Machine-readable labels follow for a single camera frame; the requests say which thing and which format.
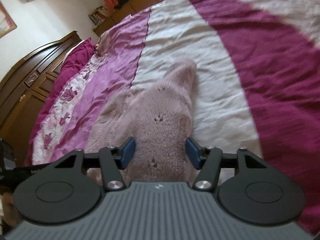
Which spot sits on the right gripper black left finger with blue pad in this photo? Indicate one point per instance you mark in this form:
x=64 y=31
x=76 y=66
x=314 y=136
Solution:
x=71 y=187

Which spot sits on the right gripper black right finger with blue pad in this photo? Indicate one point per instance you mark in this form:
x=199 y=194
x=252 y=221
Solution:
x=245 y=186

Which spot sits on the pink knitted sweater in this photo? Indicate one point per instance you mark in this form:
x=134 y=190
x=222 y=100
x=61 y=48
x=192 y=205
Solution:
x=159 y=118

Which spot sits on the black clothes on cabinet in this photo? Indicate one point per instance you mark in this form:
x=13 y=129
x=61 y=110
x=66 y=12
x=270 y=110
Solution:
x=120 y=3

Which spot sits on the dark wooden headboard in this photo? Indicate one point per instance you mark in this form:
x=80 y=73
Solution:
x=25 y=89

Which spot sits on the magenta pillow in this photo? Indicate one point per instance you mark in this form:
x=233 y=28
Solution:
x=75 y=61

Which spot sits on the purple white striped bedspread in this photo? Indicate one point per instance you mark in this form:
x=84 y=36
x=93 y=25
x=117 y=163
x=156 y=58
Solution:
x=256 y=84

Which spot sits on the framed pink flower picture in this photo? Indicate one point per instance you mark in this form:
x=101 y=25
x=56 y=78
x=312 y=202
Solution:
x=6 y=22

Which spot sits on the stack of books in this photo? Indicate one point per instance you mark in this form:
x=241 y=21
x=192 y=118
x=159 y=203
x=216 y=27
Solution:
x=98 y=15

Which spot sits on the long wooden low cabinet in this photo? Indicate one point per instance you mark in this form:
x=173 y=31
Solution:
x=130 y=8

